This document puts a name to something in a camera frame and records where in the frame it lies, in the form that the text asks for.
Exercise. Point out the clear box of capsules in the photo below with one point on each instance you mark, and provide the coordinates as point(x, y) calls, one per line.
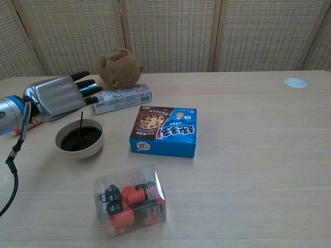
point(129, 201)

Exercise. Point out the brown plush toy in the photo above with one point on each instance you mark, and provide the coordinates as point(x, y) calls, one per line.
point(121, 69)

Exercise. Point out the white round table grommet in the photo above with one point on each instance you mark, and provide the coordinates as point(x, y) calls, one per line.
point(294, 83)

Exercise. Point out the white cup of coffee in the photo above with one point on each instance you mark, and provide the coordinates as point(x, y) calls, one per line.
point(80, 153)

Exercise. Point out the long floral print box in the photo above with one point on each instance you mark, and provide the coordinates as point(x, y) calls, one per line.
point(124, 100)

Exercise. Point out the blue cookie box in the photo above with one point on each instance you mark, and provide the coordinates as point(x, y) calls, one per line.
point(165, 147)

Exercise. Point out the woven rattan folding screen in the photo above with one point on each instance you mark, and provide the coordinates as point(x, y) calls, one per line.
point(170, 33)

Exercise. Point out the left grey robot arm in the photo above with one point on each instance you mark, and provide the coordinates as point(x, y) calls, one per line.
point(10, 113)

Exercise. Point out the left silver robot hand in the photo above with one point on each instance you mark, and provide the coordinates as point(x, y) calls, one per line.
point(57, 98)

